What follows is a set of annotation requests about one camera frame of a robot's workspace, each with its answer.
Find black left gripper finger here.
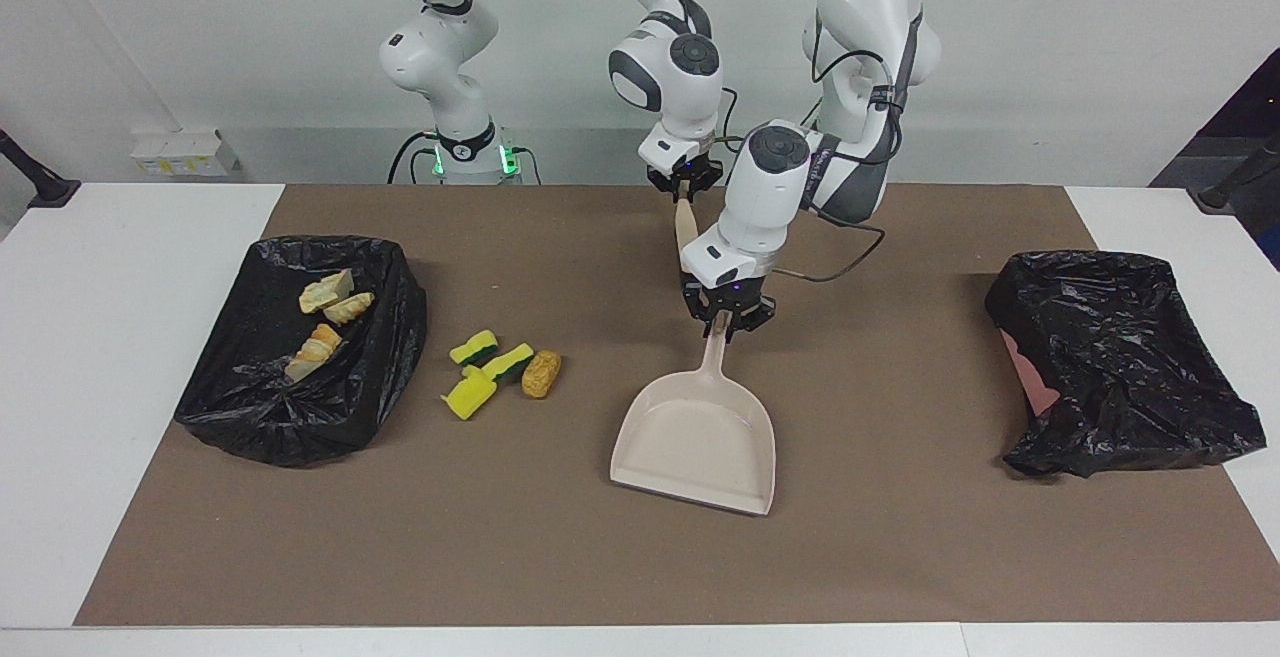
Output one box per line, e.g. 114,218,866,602
733,297,779,344
682,287,717,338

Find beige hand brush black bristles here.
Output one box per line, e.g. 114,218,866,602
673,197,701,263

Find beige plastic dustpan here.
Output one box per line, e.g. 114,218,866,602
609,312,777,517

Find brown round bun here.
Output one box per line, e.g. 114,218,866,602
521,350,563,400

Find yellow green sponge piece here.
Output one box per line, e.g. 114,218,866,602
483,343,535,385
449,330,499,369
441,375,499,421

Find striped croissant piece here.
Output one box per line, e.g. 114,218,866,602
322,292,376,327
284,323,344,383

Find pale bread chunk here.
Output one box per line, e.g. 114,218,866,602
299,269,355,315

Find black bag lined pink bin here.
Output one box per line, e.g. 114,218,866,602
984,250,1268,480

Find brown paper table mat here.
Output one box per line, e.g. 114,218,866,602
73,184,1280,628

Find black stand pole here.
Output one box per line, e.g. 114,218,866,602
1188,132,1280,215
0,127,82,209

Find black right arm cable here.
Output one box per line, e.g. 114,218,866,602
395,0,747,154

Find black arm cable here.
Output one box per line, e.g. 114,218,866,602
775,0,906,285
395,0,747,154

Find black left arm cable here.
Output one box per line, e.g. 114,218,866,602
775,0,906,285

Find black base cable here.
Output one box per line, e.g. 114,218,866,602
388,130,441,185

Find white wall socket box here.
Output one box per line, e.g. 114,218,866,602
131,129,241,178

